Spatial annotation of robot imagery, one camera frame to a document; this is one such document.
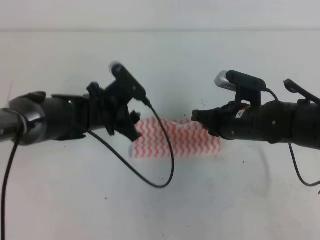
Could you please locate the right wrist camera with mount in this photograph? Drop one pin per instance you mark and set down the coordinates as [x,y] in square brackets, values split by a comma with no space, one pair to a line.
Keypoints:
[246,87]

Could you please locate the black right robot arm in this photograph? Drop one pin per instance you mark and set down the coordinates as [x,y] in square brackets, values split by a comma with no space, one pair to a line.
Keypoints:
[306,119]

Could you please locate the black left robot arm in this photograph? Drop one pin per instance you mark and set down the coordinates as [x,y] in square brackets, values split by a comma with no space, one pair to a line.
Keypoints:
[69,117]

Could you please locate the pink white wavy towel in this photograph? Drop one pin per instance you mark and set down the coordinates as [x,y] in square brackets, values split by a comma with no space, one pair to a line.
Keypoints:
[188,139]

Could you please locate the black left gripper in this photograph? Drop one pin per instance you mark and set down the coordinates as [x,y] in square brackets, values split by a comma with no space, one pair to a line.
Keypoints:
[107,108]

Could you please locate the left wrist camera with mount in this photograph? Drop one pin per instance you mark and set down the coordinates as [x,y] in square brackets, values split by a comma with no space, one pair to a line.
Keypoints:
[125,87]

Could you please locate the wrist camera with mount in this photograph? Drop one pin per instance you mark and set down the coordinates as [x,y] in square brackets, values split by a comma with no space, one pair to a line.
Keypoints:
[125,87]
[246,87]

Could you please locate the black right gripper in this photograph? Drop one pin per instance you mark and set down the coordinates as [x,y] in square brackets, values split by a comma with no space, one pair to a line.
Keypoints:
[271,122]

